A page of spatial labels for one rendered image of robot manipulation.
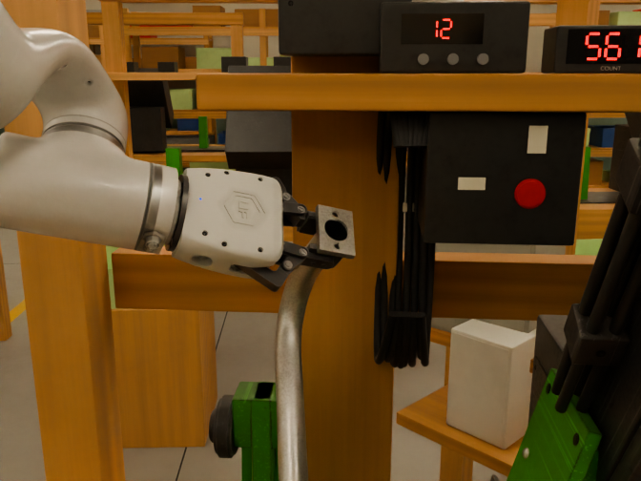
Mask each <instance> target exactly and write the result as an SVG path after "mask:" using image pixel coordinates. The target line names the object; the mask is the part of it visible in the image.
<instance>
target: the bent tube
mask: <svg viewBox="0 0 641 481"><path fill-rule="evenodd" d="M333 215H334V216H335V217H334V216H333ZM316 232H317V233H316V234H315V235H314V237H313V238H312V239H311V240H310V241H309V242H308V244H307V245H306V246H305V247H307V246H308V245H309V244H310V243H316V244H317V253H321V254H325V255H331V256H336V257H342V258H347V259H354V258H355V256H356V252H355V239H354V225H353V213H352V211H347V210H342V209H339V208H334V207H329V206H324V205H320V204H318V205H317V207H316ZM321 271H322V269H321V268H316V267H310V266H305V265H300V266H299V268H297V269H295V270H294V271H293V272H291V273H290V274H289V276H288V278H287V281H286V284H285V286H284V289H283V293H282V297H281V301H280V305H279V314H278V320H277V328H276V340H275V367H276V400H277V433H278V466H279V481H308V466H307V448H306V431H305V414H304V397H303V380H302V362H301V333H302V325H303V319H304V313H305V308H306V305H307V302H308V298H309V295H310V292H311V289H312V287H313V284H314V282H315V280H316V278H317V276H318V275H319V273H320V272H321Z"/></svg>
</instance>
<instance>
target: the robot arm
mask: <svg viewBox="0 0 641 481"><path fill-rule="evenodd" d="M31 101H32V102H33V103H34V104H35V106H36V107H37V109H38V110H39V112H40V114H41V116H42V119H43V132H42V136H41V137H32V136H23V135H19V134H15V133H10V132H5V133H3V134H1V135H0V228H4V229H10V230H16V231H22V232H28V233H33V234H39V235H45V236H51V237H57V238H62V239H68V240H74V241H84V242H90V243H96V244H102V245H108V246H113V247H119V248H125V249H131V250H135V251H141V252H147V253H153V254H158V255H159V254H160V252H161V250H162V248H163V245H164V244H165V249H166V251H171V252H172V257H173V258H176V259H178V260H180V261H184V262H187V263H189V264H192V265H194V266H198V267H201V268H204V269H208V270H211V271H215V272H218V273H222V274H226V275H231V276H236V277H241V278H246V279H254V280H256V281H257V282H259V283H261V284H262V285H264V286H265V287H267V288H268V289H270V290H271V291H273V292H277V291H278V290H279V289H280V288H281V287H282V285H283V284H284V282H285V280H286V279H287V277H288V275H289V274H290V273H291V272H293V271H294V270H295V269H297V268H299V266H300V265H305V266H310V267H316V268H321V269H330V268H334V267H335V266H336V265H337V264H338V263H339V262H340V261H341V259H342V257H336V256H331V255H325V254H321V253H317V244H316V243H310V244H309V245H308V246H307V247H304V246H301V245H298V244H294V243H292V242H288V241H285V240H283V226H292V227H295V226H296V227H297V231H298V232H300V233H303V234H308V235H313V236H314V235H315V234H316V233H317V232H316V212H312V211H307V207H306V206H305V205H304V204H301V203H297V202H296V200H295V199H294V198H293V197H292V196H291V195H290V194H289V193H287V192H286V189H285V187H284V185H283V184H282V182H281V180H280V179H279V178H277V177H273V178H269V177H267V176H262V175H257V174H252V173H245V172H240V171H232V170H224V169H213V168H186V169H185V170H184V173H183V175H179V176H178V172H177V168H173V167H169V166H164V165H160V164H155V163H151V162H147V161H142V160H137V159H133V158H130V157H127V156H126V155H125V152H126V144H127V137H128V117H127V113H126V109H125V106H124V103H123V101H122V99H121V97H120V95H119V93H118V91H117V89H116V87H115V86H114V84H113V82H112V80H111V79H110V78H109V76H108V74H107V73H106V71H105V70H104V68H103V66H102V65H101V63H100V62H99V60H98V59H97V58H96V56H95V55H94V54H93V52H92V51H91V50H90V49H89V48H88V47H87V46H86V45H85V44H84V43H83V42H81V41H80V40H79V39H77V38H76V37H74V36H72V35H70V34H68V33H66V32H63V31H57V30H53V29H45V28H19V27H18V26H17V25H16V23H15V22H14V21H13V19H12V18H11V16H10V14H9V13H8V12H7V10H6V9H5V7H4V6H3V4H2V3H1V1H0V129H2V128H4V127H5V126H7V125H8V124H9V123H11V122H12V121H13V120H15V119H16V118H17V117H18V116H19V115H20V114H21V113H22V112H23V111H24V110H25V109H26V107H27V106H28V105H29V104H30V103H31ZM274 264H277V265H279V268H278V269H277V271H273V270H271V269H269V267H270V266H272V265H274Z"/></svg>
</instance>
